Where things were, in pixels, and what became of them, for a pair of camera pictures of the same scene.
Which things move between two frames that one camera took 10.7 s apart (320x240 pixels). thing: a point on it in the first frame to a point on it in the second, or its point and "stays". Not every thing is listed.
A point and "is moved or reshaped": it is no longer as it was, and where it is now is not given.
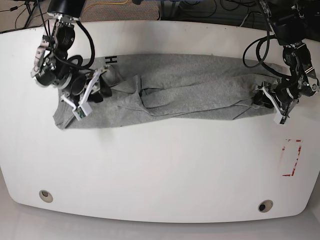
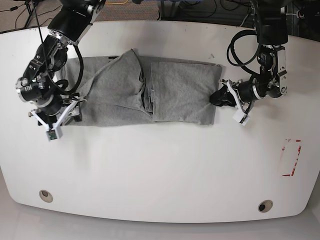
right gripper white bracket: x=84 y=108 to x=55 y=127
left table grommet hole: x=45 y=196 stays
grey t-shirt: x=162 y=88 is moved or reshaped
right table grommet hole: x=265 y=205 stays
